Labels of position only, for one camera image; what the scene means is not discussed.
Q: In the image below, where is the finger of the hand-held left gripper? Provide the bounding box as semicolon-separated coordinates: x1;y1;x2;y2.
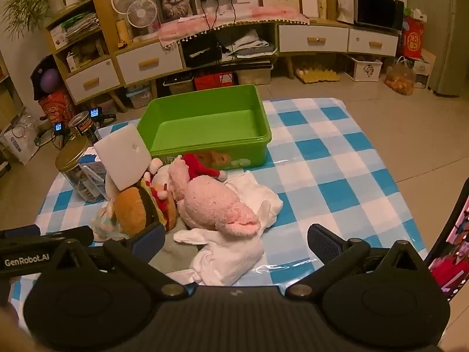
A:
0;224;41;240
37;226;95;246

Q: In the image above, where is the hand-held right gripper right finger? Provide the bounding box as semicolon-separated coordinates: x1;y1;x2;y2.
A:
285;224;429;299

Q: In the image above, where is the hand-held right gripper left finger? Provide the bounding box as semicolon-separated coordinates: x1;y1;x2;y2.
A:
44;223;186;299

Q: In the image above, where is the grey plush toy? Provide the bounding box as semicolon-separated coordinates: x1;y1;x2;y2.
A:
148;227;200;275

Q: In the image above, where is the pale small plush toy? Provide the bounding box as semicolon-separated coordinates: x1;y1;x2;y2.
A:
91;200;123;243

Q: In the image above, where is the hamburger plush toy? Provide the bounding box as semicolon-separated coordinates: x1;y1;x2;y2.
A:
113;180;180;237

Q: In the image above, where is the pink plush pig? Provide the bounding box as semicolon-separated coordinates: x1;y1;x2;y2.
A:
168;156;262;237

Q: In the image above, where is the cream small plush toy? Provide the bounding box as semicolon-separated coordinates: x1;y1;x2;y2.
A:
145;158;173;191

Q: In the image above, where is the white rabbit plush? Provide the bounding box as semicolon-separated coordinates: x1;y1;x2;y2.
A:
174;200;272;287

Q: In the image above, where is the white towel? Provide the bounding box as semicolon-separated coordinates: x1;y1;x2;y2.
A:
225;170;283;228

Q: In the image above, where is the red white santa plush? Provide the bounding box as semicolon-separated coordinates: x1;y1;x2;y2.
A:
182;153;228;182

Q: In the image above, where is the green plastic bin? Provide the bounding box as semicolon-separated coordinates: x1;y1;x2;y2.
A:
137;84;272;171

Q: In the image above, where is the blue white checkered cloth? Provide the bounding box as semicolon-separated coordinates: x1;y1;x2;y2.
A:
0;97;429;303

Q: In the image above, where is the white carton box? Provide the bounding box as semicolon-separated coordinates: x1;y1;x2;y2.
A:
80;153;111;199

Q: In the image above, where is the glass jar gold lid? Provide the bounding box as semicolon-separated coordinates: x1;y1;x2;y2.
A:
56;137;107;205

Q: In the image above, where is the white plastic bag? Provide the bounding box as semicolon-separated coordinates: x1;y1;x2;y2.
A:
0;112;39;166

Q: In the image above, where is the tin can dark label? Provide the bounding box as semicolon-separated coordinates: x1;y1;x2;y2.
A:
69;112;101;144

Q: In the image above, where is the red printed box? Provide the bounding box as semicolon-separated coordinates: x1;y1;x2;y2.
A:
38;88;76;126

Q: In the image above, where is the clear storage box blue lid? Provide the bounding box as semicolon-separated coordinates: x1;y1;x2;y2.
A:
126;84;153;110

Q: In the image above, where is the purple ball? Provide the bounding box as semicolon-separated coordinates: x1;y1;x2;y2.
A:
41;69;60;92

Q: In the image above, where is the dark lid storage box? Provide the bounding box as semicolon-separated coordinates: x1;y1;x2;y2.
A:
163;72;195;96

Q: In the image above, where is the egg tray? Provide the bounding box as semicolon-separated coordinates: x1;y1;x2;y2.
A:
295;64;341;83

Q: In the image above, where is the white printed storage box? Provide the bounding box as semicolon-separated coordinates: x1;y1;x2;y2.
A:
344;55;384;82

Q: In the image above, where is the plastic bag of oranges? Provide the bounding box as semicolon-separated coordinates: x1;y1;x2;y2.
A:
384;57;417;96

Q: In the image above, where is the black bag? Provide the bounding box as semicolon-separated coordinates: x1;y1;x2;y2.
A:
181;31;223;69

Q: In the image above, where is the cardboard box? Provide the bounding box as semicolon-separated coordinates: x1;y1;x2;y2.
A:
412;49;437;89

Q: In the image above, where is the pile of papers on shelf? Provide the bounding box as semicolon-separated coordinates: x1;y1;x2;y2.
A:
49;11;102;48

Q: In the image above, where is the wooden shelf unit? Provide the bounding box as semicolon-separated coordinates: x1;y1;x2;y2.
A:
44;0;127;106

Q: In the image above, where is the stack of papers in cabinet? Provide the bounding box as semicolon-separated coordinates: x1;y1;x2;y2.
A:
222;29;278;61

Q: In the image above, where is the long wooden tv cabinet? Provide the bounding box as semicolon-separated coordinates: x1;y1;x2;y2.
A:
114;18;404;89

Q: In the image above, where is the red gift bag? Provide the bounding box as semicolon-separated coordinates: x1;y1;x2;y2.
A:
401;16;428;60

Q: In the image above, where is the small white fan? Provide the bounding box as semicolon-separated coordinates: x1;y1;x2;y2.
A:
126;0;159;31

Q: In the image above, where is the grey refrigerator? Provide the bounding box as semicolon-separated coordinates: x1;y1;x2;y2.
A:
429;0;469;98

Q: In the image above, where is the pink tasselled cloth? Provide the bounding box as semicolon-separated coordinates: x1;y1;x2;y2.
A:
158;5;310;49

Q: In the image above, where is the white bag with drawing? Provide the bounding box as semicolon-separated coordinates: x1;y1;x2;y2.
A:
336;0;358;25

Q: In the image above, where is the framed cat picture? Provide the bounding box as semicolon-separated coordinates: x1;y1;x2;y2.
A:
152;0;196;24

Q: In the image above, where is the black microwave oven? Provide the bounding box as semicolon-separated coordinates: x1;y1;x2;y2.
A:
354;0;406;32

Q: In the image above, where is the white drawer wooden handle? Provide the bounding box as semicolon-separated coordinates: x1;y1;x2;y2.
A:
116;42;184;86
348;28;399;58
278;24;349;54
65;58;121;104

